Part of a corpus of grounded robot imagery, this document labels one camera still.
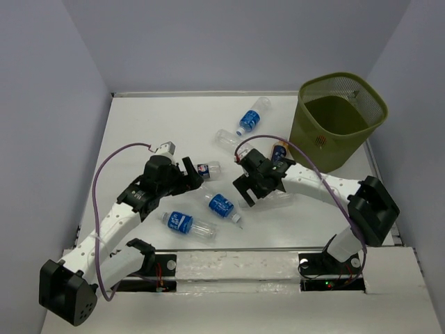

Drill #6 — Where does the clear crushed bottle white cap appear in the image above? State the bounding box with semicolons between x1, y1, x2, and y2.
238;191;296;212

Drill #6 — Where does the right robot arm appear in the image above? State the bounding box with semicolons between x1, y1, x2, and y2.
233;149;400;276

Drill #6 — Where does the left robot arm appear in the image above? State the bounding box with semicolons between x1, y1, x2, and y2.
39;154;203;326

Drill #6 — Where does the green mesh waste bin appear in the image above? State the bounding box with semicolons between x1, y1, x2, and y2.
289;72;388;173

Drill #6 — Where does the pepsi bottle black cap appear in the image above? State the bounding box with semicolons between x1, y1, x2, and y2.
195;161;222;182

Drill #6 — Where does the blue label bottle middle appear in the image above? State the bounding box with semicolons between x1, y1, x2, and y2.
199;186;241;224

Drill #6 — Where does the blue label bottle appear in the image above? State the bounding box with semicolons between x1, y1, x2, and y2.
236;97;271;136
199;186;241;224
159;211;218;242

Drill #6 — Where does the orange juice bottle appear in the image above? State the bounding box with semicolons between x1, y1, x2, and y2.
270;141;289;162

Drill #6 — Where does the blue label bottle near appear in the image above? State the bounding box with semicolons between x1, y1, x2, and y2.
159;211;218;242

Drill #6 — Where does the clear unlabelled bottle far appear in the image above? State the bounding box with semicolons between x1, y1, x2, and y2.
215;129;253;157

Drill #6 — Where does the blue label bottle far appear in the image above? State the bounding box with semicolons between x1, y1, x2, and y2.
236;97;271;136

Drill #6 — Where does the white foam strip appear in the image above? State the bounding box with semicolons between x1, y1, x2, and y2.
175;250;301;294

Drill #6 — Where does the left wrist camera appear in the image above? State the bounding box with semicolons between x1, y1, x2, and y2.
154;141;176;164

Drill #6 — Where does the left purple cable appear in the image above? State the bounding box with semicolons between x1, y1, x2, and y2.
92;142;154;302

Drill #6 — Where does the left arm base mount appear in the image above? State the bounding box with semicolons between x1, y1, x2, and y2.
120;253;177;293

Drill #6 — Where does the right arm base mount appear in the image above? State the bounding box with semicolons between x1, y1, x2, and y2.
298;253;366;292

